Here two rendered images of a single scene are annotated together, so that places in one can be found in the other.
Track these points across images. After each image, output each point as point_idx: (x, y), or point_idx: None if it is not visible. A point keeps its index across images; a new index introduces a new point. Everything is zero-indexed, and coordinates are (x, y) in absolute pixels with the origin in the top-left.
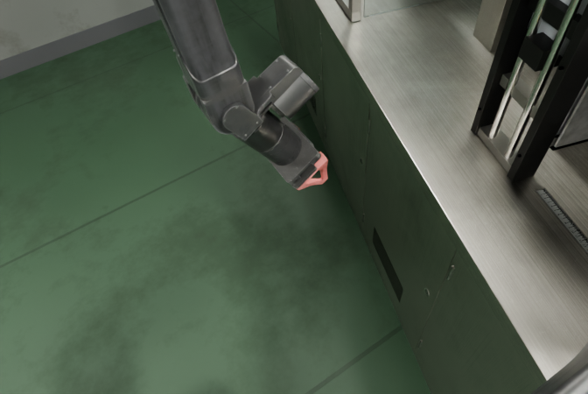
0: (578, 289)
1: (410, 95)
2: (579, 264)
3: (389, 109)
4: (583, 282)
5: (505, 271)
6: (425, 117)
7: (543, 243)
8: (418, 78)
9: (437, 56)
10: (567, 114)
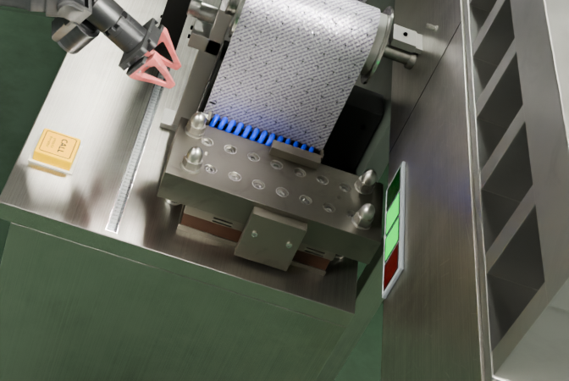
0: (118, 103)
1: None
2: (136, 97)
3: None
4: (125, 103)
5: (80, 70)
6: None
7: (127, 77)
8: None
9: None
10: None
